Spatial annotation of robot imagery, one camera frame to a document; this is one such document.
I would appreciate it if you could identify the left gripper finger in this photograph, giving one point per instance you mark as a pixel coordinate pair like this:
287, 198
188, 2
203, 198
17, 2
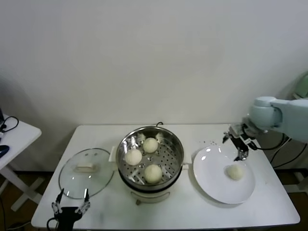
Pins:
55, 208
84, 206

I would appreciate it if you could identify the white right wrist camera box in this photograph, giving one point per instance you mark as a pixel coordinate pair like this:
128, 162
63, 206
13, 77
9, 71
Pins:
235, 131

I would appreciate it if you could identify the white stand foot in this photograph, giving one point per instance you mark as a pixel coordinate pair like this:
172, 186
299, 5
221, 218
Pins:
302, 186

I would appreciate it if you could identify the pale green appliance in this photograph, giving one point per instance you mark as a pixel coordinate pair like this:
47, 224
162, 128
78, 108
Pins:
302, 85

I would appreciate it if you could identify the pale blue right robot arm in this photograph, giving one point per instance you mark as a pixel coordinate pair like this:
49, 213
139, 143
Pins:
284, 115

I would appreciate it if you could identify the white side table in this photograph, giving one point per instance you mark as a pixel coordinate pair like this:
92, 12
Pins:
16, 142

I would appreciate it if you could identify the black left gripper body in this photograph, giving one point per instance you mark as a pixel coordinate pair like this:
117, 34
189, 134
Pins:
68, 213

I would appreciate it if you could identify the white steamed baozi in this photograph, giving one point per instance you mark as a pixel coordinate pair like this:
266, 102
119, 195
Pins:
150, 145
133, 157
235, 172
152, 173

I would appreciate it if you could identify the perforated steel steamer basket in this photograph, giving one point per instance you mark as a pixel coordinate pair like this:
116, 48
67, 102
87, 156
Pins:
168, 154

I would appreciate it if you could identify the large white plate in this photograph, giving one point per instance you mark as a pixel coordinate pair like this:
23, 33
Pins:
216, 185

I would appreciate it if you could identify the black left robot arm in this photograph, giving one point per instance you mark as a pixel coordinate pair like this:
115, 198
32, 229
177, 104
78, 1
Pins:
65, 226

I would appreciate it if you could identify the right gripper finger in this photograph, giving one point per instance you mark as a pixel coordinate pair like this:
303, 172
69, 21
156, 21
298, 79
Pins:
227, 136
242, 155

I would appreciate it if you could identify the round glass pot lid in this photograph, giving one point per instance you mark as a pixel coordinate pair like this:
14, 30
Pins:
86, 178

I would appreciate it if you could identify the cream electric cooking pot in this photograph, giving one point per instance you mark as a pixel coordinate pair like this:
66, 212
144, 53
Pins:
150, 196

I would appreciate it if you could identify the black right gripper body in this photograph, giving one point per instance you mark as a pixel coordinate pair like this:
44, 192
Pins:
243, 143

